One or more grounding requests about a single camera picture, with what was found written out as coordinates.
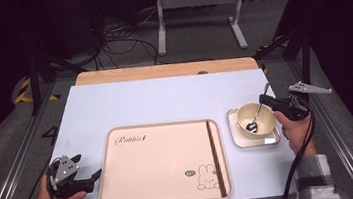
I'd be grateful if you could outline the metal spoon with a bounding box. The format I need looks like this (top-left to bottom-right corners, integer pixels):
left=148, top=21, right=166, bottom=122
left=240, top=82, right=277, bottom=135

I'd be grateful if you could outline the beige tray with rabbit print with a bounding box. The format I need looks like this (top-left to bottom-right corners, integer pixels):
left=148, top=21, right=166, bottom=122
left=89, top=114, right=235, bottom=199

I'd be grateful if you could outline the person's right hand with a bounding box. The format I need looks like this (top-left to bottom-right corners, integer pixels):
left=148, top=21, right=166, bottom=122
left=272, top=106, right=318, bottom=161

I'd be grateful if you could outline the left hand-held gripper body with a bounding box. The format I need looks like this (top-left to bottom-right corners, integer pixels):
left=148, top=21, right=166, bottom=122
left=44, top=152, right=96, bottom=199

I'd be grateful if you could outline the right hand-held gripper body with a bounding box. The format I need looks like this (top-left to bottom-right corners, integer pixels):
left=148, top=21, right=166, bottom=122
left=271, top=77, right=336, bottom=123

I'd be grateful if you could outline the brown chopstick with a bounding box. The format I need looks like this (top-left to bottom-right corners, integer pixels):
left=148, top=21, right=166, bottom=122
left=206, top=119, right=229, bottom=199
left=205, top=119, right=226, bottom=199

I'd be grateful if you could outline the yellow black hazard tape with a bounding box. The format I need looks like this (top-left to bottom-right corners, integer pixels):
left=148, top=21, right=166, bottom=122
left=10, top=74, right=62, bottom=106

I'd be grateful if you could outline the black tripod stand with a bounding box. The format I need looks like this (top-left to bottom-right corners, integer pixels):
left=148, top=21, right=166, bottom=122
left=250, top=27, right=318, bottom=96
left=23, top=47, right=93, bottom=118

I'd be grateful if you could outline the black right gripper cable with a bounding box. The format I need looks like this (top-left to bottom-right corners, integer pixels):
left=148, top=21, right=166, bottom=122
left=266, top=105, right=325, bottom=199

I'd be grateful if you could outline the wooden board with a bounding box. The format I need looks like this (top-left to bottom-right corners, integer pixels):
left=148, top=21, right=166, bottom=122
left=74, top=52, right=260, bottom=91

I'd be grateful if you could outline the white square plate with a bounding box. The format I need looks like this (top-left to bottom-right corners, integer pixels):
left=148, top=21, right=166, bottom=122
left=225, top=102, right=282, bottom=151

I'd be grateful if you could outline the tangle of black floor cables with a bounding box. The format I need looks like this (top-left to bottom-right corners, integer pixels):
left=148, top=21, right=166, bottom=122
left=93, top=12, right=162, bottom=72

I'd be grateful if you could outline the aluminium rail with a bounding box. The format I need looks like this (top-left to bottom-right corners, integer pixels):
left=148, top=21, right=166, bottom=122
left=285, top=52, right=353, bottom=199
left=0, top=82, right=70, bottom=199

